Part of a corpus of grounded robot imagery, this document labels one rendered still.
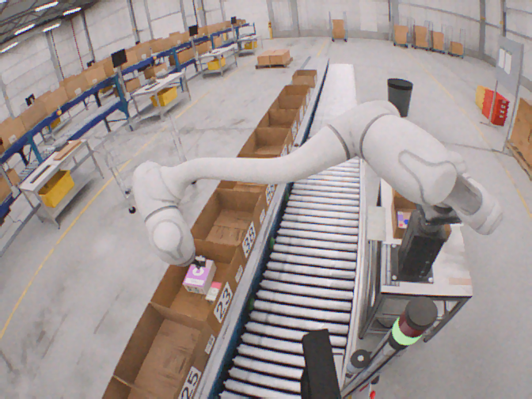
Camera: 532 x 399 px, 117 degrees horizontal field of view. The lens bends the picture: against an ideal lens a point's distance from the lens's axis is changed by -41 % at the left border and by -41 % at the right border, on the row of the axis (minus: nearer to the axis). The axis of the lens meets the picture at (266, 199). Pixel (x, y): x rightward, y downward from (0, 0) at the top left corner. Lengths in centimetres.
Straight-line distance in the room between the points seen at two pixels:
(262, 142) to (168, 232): 174
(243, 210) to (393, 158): 125
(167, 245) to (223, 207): 112
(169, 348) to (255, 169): 92
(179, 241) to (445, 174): 56
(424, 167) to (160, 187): 58
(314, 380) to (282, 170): 44
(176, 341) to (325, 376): 92
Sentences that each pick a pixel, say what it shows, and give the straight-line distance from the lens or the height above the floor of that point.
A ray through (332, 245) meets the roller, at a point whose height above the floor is 75.
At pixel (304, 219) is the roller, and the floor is 74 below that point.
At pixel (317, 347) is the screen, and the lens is 46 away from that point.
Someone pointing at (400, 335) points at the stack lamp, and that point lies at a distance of 42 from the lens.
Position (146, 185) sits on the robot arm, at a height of 164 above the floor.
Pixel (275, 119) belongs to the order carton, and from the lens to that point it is 258.
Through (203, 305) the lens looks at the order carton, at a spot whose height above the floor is 89.
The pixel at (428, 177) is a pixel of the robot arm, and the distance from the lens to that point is 50.
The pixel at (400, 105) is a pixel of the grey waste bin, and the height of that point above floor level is 25.
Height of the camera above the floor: 199
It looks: 40 degrees down
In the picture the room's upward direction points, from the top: 9 degrees counter-clockwise
